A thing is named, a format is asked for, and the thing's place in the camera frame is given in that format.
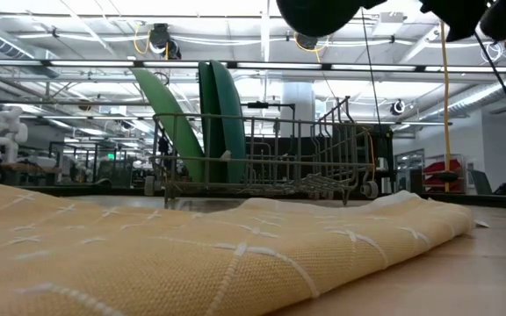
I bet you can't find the grey wire dish rack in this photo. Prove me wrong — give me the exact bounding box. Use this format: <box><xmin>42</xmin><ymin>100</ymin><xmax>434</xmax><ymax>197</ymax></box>
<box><xmin>145</xmin><ymin>96</ymin><xmax>381</xmax><ymax>207</ymax></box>

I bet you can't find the large teal plate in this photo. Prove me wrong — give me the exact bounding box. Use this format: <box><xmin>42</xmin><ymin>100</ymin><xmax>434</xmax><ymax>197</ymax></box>
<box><xmin>210</xmin><ymin>60</ymin><xmax>248</xmax><ymax>184</ymax></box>

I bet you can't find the dark green plate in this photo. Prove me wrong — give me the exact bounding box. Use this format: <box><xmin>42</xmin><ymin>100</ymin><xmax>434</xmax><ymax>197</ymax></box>
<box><xmin>198</xmin><ymin>61</ymin><xmax>228</xmax><ymax>183</ymax></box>

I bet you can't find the light green plate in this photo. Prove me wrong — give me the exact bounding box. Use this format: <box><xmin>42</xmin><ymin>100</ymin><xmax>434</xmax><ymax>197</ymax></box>
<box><xmin>130</xmin><ymin>67</ymin><xmax>206</xmax><ymax>183</ymax></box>

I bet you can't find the white round column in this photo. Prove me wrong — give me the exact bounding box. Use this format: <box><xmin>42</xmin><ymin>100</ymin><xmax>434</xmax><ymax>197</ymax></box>
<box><xmin>280</xmin><ymin>81</ymin><xmax>316</xmax><ymax>138</ymax></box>

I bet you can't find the orange checked cloth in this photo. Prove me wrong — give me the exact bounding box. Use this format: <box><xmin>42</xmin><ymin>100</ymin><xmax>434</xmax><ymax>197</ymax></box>
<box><xmin>0</xmin><ymin>177</ymin><xmax>476</xmax><ymax>316</ymax></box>

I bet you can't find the ceiling light strip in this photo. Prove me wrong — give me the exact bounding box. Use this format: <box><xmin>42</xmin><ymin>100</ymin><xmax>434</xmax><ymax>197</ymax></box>
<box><xmin>0</xmin><ymin>58</ymin><xmax>506</xmax><ymax>75</ymax></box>

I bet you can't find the red storage shelf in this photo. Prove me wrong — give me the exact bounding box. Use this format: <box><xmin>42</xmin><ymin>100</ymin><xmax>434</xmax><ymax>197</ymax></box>
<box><xmin>423</xmin><ymin>158</ymin><xmax>463</xmax><ymax>193</ymax></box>

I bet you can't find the white robot figure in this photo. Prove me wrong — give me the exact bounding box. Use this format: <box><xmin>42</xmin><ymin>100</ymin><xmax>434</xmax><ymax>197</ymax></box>
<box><xmin>0</xmin><ymin>107</ymin><xmax>29</xmax><ymax>164</ymax></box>

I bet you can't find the thin black hanging cable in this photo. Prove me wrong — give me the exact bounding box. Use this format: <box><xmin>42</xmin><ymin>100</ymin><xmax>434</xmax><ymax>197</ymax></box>
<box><xmin>359</xmin><ymin>7</ymin><xmax>382</xmax><ymax>133</ymax></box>

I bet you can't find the black metal rig frame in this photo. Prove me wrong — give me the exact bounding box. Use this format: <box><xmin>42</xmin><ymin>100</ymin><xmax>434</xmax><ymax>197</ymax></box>
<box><xmin>11</xmin><ymin>182</ymin><xmax>506</xmax><ymax>211</ymax></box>

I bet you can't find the yellow strap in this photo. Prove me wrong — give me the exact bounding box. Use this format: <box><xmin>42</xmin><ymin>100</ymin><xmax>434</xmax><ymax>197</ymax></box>
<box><xmin>438</xmin><ymin>21</ymin><xmax>452</xmax><ymax>193</ymax></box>

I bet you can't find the long black cable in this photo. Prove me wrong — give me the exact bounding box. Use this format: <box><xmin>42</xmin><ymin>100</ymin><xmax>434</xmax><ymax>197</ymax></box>
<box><xmin>473</xmin><ymin>31</ymin><xmax>506</xmax><ymax>138</ymax></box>

